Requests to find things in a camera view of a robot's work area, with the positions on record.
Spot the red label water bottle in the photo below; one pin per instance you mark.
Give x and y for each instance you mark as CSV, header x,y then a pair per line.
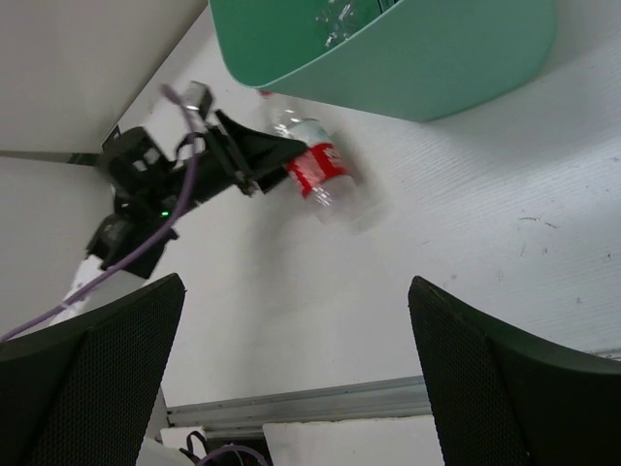
x,y
335,185

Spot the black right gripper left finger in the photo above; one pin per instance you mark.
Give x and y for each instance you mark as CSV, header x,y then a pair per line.
x,y
81,392

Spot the green plastic bin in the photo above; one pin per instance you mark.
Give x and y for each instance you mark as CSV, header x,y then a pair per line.
x,y
418,61

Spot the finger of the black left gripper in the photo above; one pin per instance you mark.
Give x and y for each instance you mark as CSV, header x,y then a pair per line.
x,y
253,160

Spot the clear crushed plastic bottle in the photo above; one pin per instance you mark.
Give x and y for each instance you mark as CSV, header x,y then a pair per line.
x,y
338,20

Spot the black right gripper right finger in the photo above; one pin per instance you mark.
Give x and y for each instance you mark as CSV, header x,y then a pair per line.
x,y
502,396

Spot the aluminium table frame rail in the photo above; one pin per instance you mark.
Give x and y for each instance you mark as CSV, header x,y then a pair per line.
x,y
245,417

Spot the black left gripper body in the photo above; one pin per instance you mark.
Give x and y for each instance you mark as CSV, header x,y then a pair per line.
x,y
151,192

